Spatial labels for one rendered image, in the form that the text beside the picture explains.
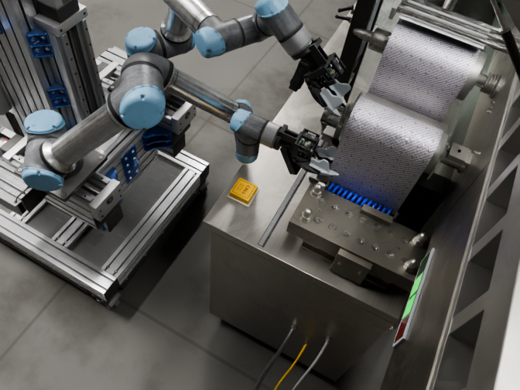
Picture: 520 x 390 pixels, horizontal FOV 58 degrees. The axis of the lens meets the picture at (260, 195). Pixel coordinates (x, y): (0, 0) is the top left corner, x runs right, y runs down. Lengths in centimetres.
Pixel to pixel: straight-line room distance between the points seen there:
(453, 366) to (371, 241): 62
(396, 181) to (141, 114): 72
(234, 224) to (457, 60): 79
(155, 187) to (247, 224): 100
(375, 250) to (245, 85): 205
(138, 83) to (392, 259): 84
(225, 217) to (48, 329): 119
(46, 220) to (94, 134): 108
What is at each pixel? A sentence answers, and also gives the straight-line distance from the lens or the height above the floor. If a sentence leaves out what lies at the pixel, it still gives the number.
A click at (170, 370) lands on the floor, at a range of 224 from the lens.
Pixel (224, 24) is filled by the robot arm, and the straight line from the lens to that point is 125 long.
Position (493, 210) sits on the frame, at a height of 146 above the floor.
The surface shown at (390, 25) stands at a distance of 231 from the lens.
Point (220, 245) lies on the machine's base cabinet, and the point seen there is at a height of 80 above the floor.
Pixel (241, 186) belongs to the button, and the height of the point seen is 92.
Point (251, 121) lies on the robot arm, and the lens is 141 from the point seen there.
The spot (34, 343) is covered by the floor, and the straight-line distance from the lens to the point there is 240.
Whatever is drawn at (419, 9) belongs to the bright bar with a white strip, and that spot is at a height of 145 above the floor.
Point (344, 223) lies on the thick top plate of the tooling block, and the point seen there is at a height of 103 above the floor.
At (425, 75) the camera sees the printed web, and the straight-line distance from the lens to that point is 141.
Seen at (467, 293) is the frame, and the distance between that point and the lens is 89.
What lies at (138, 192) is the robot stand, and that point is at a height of 21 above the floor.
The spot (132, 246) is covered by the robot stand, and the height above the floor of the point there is 23.
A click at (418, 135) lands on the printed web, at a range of 128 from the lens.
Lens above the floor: 218
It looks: 56 degrees down
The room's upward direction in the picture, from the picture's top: 10 degrees clockwise
